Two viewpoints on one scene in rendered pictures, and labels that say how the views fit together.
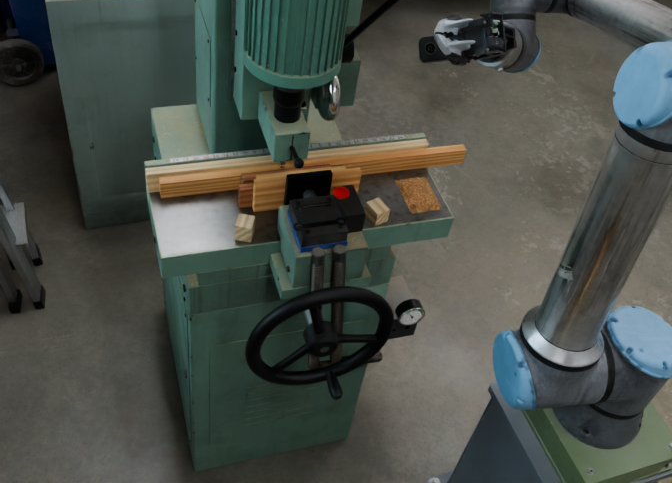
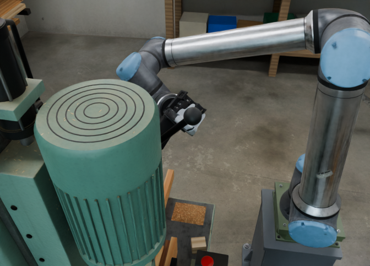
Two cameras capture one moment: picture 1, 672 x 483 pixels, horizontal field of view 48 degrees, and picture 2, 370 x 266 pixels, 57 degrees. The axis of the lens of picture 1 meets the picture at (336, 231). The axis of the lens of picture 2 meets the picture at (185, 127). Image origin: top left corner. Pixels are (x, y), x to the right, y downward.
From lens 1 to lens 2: 0.93 m
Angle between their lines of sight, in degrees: 40
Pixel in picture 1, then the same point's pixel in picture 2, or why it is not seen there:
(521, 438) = (299, 250)
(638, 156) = (357, 96)
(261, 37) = (129, 245)
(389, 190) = (178, 227)
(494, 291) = not seen: hidden behind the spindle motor
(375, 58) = not seen: outside the picture
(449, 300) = not seen: hidden behind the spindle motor
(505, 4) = (148, 85)
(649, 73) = (356, 54)
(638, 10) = (232, 38)
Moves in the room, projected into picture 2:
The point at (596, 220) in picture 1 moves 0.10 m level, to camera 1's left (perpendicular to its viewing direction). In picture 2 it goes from (339, 140) to (328, 163)
